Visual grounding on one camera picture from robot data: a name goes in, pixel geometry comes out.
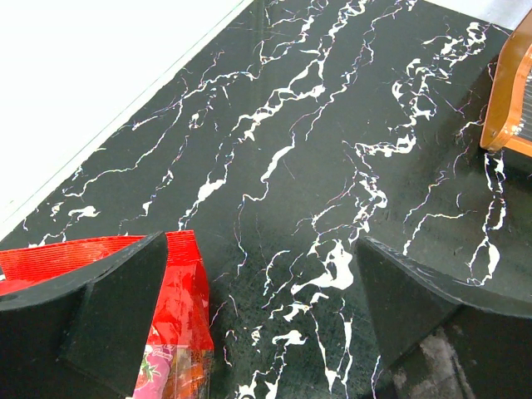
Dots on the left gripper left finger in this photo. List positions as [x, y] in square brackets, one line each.
[83, 334]

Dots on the brown wooden rack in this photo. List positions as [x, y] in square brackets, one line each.
[508, 117]

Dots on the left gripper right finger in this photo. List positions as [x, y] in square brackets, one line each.
[441, 337]

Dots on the small red candy bag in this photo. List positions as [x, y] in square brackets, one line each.
[179, 348]

